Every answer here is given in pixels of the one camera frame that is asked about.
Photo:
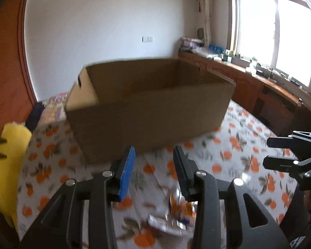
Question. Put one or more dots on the red curtain tassel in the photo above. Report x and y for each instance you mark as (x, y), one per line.
(199, 7)

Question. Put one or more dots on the brown cardboard box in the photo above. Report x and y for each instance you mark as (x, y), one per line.
(155, 109)

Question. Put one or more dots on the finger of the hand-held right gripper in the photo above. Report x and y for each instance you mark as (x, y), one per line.
(278, 163)
(281, 142)

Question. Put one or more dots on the wooden desk cabinet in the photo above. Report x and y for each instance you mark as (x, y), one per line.
(248, 90)

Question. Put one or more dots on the pile of purple boxes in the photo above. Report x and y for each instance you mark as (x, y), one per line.
(191, 44)

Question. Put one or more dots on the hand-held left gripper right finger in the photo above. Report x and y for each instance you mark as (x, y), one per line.
(182, 172)

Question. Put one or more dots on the dark blue cloth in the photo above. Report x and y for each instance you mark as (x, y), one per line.
(36, 114)

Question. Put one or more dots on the yellow plush cushion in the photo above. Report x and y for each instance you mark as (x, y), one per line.
(5, 166)

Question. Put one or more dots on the patterned white curtain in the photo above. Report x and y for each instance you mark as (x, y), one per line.
(206, 7)

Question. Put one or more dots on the wooden frame window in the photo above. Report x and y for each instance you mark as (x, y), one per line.
(269, 26)

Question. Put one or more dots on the floral blanket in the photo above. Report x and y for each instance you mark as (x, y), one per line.
(55, 106)

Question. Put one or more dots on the person's dark clothing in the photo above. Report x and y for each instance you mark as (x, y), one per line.
(298, 225)

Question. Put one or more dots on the white wall switch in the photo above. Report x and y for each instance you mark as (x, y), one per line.
(147, 39)

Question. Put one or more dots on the wooden slatted wardrobe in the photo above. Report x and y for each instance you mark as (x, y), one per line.
(7, 57)

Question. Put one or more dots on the orange fruit print tablecloth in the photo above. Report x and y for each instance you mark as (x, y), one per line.
(57, 166)

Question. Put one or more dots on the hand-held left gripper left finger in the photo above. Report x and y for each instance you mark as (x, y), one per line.
(125, 176)

